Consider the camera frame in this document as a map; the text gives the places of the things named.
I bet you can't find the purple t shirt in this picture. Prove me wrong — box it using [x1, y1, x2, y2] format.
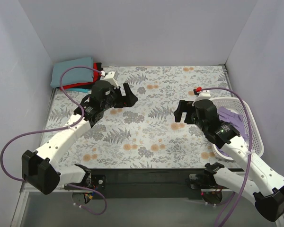
[212, 106, 249, 161]

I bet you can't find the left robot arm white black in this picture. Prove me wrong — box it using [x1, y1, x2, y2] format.
[22, 80, 138, 195]

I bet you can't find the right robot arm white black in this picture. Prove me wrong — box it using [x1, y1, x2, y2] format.
[174, 99, 284, 222]

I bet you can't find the folded red t shirt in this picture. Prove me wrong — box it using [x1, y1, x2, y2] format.
[63, 63, 100, 90]

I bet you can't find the folded teal t shirt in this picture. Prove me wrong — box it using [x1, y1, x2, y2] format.
[67, 88, 90, 93]

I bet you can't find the white plastic basket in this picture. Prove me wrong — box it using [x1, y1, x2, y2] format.
[211, 97, 264, 157]

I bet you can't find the folded grey-blue t shirt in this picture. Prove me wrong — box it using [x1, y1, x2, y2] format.
[50, 57, 93, 88]

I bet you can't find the floral table cloth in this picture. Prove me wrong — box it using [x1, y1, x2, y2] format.
[35, 65, 242, 169]

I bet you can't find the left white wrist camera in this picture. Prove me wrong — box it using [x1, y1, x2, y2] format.
[103, 71, 119, 88]

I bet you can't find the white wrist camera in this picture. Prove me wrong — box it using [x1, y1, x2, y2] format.
[103, 71, 119, 88]
[192, 90, 211, 105]

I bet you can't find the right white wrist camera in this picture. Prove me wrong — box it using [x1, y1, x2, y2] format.
[192, 90, 211, 105]

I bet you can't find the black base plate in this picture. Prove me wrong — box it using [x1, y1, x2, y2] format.
[89, 168, 222, 200]

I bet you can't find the aluminium frame rail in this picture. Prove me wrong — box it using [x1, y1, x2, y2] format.
[10, 183, 66, 227]

